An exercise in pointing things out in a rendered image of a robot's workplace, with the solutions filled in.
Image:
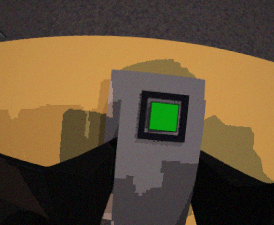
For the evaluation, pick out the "orange panel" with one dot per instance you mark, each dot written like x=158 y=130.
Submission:
x=54 y=96

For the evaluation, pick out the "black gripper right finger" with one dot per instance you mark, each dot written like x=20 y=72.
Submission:
x=223 y=195

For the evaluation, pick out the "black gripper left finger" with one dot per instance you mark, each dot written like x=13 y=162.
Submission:
x=74 y=192

